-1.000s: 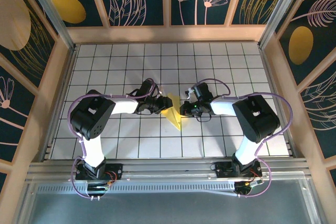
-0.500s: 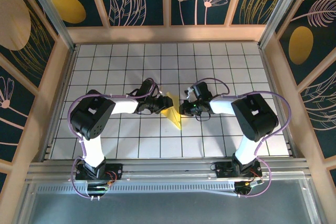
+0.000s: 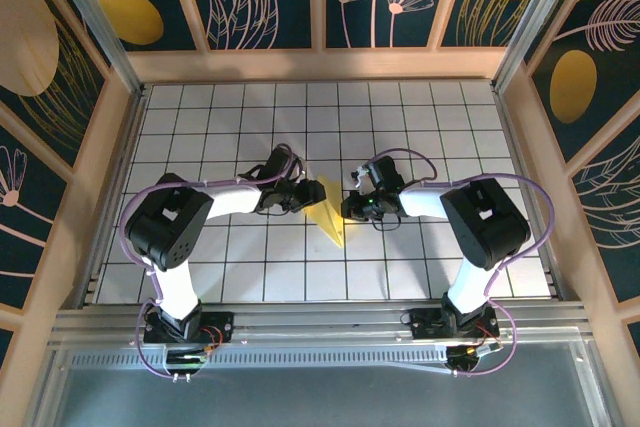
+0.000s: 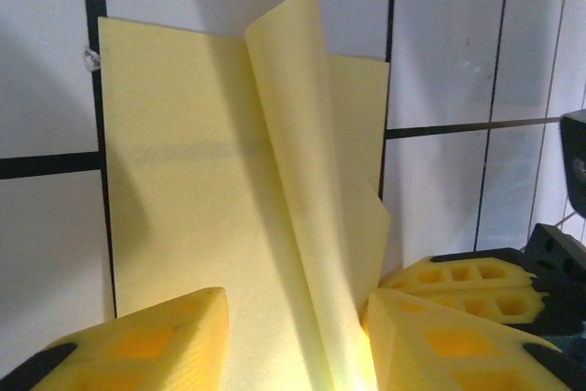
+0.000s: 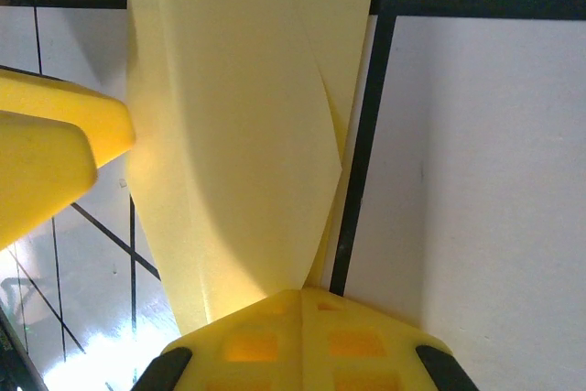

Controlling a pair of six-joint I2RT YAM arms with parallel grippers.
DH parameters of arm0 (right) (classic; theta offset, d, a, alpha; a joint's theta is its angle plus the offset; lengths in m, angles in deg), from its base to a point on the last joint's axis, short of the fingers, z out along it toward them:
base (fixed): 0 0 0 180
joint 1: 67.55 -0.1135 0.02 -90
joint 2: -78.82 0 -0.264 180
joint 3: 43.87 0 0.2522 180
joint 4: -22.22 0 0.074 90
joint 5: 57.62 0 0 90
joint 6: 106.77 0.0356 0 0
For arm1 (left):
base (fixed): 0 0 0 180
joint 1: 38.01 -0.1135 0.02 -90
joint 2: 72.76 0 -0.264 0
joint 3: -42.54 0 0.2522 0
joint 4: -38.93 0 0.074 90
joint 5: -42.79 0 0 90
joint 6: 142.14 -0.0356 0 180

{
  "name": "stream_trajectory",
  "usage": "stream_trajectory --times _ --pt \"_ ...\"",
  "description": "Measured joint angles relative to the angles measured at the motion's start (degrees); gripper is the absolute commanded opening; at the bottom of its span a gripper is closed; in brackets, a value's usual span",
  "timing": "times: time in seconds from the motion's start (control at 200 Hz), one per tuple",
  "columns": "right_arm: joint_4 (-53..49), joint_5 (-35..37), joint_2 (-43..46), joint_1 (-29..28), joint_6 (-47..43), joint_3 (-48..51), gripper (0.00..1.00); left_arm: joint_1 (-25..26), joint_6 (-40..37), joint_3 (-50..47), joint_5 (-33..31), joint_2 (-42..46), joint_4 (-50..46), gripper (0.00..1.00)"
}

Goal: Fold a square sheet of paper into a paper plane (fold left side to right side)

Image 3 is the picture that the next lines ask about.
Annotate yellow paper sheet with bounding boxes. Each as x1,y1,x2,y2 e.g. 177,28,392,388
303,175,359,248

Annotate aluminium mounting rail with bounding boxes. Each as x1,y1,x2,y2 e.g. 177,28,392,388
49,300,599,348

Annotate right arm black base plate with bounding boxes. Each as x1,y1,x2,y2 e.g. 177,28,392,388
408,307,500,341

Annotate aluminium side rail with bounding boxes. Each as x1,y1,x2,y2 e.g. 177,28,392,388
492,84,569,301
74,86,149,308

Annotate slotted grey cable duct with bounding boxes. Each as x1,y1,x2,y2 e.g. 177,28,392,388
69,345,451,369

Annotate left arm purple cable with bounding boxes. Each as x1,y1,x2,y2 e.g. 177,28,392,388
118,142,307,379

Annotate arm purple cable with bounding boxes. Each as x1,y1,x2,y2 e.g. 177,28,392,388
118,142,307,379
372,147,556,379

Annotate small wired circuit board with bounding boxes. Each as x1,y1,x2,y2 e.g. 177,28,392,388
164,341,224,366
442,339,504,366

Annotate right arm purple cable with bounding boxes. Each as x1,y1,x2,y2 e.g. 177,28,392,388
372,147,556,379

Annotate aluminium corner post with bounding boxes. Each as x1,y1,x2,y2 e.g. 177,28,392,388
492,0,586,91
38,0,147,98

